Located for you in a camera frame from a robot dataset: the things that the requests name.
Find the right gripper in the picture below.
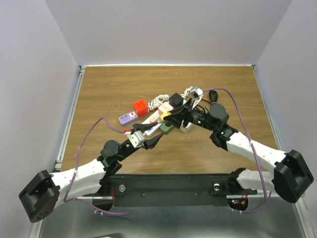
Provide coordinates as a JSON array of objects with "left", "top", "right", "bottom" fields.
[{"left": 163, "top": 97, "right": 217, "bottom": 132}]

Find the white cube adapter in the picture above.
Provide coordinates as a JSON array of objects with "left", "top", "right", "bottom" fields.
[{"left": 179, "top": 122, "right": 192, "bottom": 133}]

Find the yellow green charger plug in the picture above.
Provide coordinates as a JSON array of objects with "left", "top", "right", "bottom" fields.
[{"left": 158, "top": 112, "right": 171, "bottom": 123}]

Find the purple power strip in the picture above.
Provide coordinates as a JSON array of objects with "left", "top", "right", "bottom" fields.
[{"left": 118, "top": 111, "right": 139, "bottom": 126}]

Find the red cube socket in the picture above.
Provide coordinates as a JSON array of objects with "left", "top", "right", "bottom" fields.
[{"left": 133, "top": 100, "right": 149, "bottom": 118}]

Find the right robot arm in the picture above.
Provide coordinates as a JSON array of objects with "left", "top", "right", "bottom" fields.
[{"left": 158, "top": 100, "right": 314, "bottom": 203}]

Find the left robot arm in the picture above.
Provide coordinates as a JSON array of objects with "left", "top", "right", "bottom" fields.
[{"left": 18, "top": 133, "right": 163, "bottom": 223}]

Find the white multicolour power strip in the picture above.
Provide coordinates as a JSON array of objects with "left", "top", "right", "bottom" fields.
[{"left": 138, "top": 109, "right": 164, "bottom": 137}]

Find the black cube adapter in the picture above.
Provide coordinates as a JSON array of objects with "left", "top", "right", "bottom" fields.
[{"left": 168, "top": 93, "right": 184, "bottom": 109}]

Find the pink cube socket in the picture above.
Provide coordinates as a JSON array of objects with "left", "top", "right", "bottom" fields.
[{"left": 158, "top": 102, "right": 173, "bottom": 115}]

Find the pink orange charger cube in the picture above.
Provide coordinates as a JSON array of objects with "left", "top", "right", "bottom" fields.
[{"left": 149, "top": 114, "right": 159, "bottom": 123}]

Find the green power strip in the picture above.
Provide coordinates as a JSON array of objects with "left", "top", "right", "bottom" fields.
[{"left": 160, "top": 124, "right": 174, "bottom": 134}]

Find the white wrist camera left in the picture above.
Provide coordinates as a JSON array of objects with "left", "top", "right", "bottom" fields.
[{"left": 123, "top": 130, "right": 146, "bottom": 148}]

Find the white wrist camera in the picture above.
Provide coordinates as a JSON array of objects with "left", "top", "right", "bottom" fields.
[
  {"left": 123, "top": 130, "right": 146, "bottom": 148},
  {"left": 189, "top": 86, "right": 204, "bottom": 108}
]

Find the white cable of strip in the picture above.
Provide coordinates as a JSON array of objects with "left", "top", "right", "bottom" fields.
[{"left": 180, "top": 85, "right": 195, "bottom": 100}]

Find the white coiled power cable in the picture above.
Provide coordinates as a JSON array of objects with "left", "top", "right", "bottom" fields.
[{"left": 147, "top": 93, "right": 170, "bottom": 111}]

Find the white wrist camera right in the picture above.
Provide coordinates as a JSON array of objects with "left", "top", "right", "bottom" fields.
[{"left": 189, "top": 86, "right": 204, "bottom": 108}]

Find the black power cord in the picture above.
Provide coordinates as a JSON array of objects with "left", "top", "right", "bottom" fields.
[{"left": 198, "top": 89, "right": 220, "bottom": 105}]

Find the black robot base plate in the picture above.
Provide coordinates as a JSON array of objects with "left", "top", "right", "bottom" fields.
[{"left": 81, "top": 173, "right": 258, "bottom": 208}]

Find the aluminium table edge rail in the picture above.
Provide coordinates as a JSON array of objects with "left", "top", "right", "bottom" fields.
[{"left": 53, "top": 65, "right": 86, "bottom": 172}]

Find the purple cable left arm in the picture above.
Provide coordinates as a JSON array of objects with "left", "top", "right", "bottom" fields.
[{"left": 63, "top": 117, "right": 132, "bottom": 216}]

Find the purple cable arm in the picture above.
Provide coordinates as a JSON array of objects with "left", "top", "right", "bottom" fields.
[
  {"left": 202, "top": 87, "right": 272, "bottom": 214},
  {"left": 63, "top": 117, "right": 132, "bottom": 216}
]

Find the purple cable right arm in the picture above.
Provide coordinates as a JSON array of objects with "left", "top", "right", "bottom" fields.
[{"left": 202, "top": 87, "right": 272, "bottom": 214}]

